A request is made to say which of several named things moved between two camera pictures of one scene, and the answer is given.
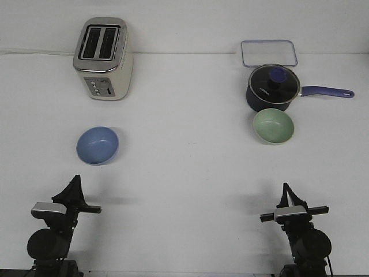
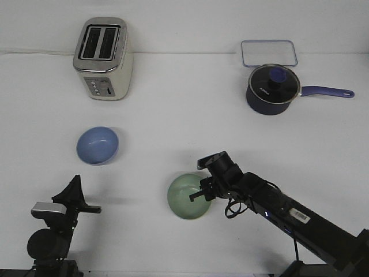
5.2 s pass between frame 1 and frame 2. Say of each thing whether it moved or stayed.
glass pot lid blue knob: stayed
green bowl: moved
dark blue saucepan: stayed
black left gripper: stayed
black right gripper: moved
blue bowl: stayed
